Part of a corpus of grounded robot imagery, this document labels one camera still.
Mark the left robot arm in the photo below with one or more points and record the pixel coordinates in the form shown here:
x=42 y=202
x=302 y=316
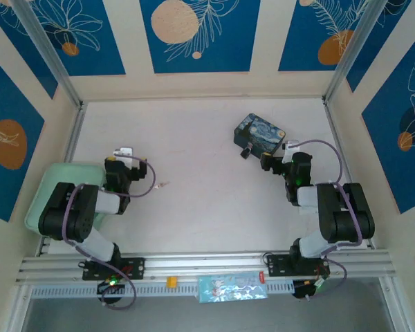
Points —
x=72 y=221

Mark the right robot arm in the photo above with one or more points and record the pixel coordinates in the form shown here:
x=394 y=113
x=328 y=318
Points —
x=346 y=214

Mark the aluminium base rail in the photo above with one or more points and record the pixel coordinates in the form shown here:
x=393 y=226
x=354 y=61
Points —
x=207 y=263

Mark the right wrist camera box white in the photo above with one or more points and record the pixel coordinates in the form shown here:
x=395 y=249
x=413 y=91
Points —
x=291 y=145

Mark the black base plate of right arm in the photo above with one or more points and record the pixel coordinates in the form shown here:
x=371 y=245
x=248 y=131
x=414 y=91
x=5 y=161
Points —
x=280 y=265

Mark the small key with white tag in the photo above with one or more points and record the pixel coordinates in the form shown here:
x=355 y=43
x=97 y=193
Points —
x=160 y=185

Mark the starry night tin box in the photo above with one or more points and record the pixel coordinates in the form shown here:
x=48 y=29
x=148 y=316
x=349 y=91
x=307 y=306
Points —
x=263 y=131

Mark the black base plate of left arm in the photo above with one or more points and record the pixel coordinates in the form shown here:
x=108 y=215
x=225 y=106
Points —
x=135 y=268

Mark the small yellow block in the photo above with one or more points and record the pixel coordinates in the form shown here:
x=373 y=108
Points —
x=172 y=281

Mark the small brass padlock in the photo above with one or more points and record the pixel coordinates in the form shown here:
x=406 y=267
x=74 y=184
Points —
x=246 y=151

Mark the light blue patterned packet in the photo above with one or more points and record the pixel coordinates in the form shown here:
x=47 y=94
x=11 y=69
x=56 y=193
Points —
x=231 y=287

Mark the aluminium corner post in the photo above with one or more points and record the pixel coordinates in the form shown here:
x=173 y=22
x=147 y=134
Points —
x=45 y=48
x=352 y=48

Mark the mint green pouch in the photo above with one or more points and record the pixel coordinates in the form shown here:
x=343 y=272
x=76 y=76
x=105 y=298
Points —
x=38 y=193

